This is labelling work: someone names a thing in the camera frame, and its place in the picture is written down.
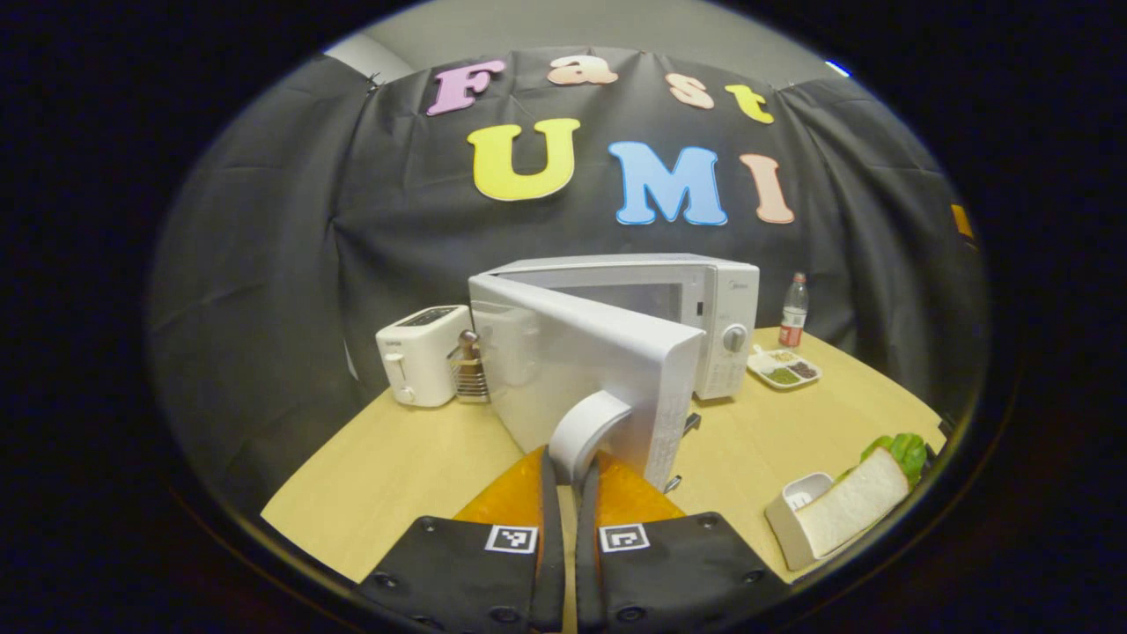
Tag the red label plastic bottle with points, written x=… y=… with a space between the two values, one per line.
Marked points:
x=793 y=313

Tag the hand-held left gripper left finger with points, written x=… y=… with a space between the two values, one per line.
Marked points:
x=550 y=546

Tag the white microwave oven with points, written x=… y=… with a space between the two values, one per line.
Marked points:
x=599 y=352

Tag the black backdrop cloth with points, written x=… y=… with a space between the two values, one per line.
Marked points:
x=290 y=264

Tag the white plastic sandwich holder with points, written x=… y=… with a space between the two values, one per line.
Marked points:
x=784 y=519

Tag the ceiling light panel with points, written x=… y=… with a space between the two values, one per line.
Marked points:
x=837 y=69

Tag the white divided plate with beans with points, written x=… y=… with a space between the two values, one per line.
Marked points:
x=784 y=370

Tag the white toaster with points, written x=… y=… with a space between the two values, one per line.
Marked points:
x=418 y=357

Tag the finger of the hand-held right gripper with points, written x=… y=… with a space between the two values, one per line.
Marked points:
x=962 y=222

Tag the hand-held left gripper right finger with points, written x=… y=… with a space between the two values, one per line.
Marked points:
x=588 y=546

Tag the lettuce sandwich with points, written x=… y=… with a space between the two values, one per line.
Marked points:
x=854 y=506

